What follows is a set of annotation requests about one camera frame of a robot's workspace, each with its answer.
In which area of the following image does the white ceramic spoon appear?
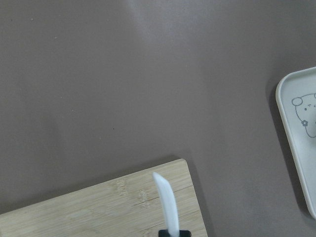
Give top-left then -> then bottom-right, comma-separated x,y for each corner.
153,172 -> 180,237

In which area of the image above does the bamboo cutting board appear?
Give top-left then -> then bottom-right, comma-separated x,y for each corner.
0,159 -> 207,237

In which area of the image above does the white serving tray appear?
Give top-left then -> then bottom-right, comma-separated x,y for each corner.
276,67 -> 316,218

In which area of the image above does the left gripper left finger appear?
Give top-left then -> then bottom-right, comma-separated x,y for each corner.
158,230 -> 169,237

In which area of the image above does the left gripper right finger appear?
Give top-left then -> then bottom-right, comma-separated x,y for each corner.
179,230 -> 191,237

